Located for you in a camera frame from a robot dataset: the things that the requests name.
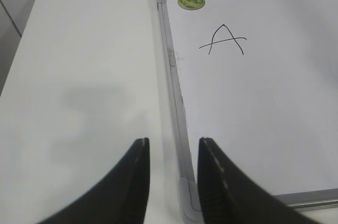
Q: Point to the white board with aluminium frame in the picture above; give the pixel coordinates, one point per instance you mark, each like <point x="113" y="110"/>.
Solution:
<point x="260" y="78"/>

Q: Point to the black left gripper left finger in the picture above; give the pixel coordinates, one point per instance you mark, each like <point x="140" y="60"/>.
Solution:
<point x="120" y="197"/>

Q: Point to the round green yellow magnet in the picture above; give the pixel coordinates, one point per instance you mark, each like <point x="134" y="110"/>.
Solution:
<point x="191" y="5"/>

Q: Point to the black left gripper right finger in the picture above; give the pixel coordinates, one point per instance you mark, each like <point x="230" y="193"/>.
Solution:
<point x="227" y="195"/>

